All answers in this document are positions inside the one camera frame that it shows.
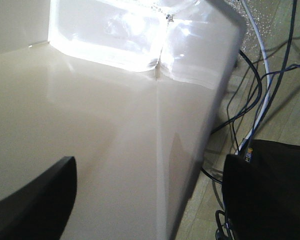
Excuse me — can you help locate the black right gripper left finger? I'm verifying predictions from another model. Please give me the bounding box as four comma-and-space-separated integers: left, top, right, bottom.
0, 156, 77, 240

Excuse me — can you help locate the white plastic trash bin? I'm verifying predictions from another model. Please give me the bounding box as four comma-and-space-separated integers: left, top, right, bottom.
0, 0, 246, 240

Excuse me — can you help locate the black cable on floor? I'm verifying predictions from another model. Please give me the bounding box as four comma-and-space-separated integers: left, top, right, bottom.
201, 48, 263, 183

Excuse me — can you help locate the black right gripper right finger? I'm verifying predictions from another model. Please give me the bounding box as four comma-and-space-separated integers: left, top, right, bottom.
222, 140, 300, 240

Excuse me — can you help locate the white cable on floor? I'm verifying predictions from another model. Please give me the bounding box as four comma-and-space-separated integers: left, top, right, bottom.
236, 0, 275, 155

